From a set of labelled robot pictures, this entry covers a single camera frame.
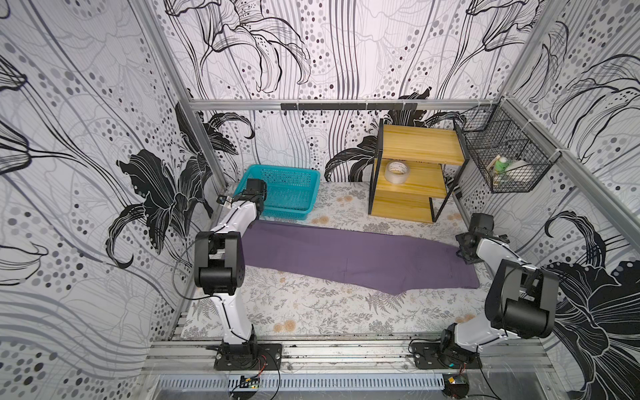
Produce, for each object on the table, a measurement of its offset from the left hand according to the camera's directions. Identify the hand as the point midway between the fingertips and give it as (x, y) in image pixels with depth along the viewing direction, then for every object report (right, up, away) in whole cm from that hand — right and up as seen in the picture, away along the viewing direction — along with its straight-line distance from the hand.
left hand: (251, 209), depth 97 cm
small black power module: (+68, -50, -27) cm, 88 cm away
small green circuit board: (+8, -51, -26) cm, 57 cm away
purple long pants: (+53, -21, +1) cm, 57 cm away
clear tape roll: (+59, +15, +3) cm, 61 cm away
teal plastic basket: (+12, +9, +21) cm, 26 cm away
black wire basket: (+93, +19, -15) cm, 96 cm away
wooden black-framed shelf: (+66, +16, +2) cm, 68 cm away
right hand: (+84, -11, -5) cm, 85 cm away
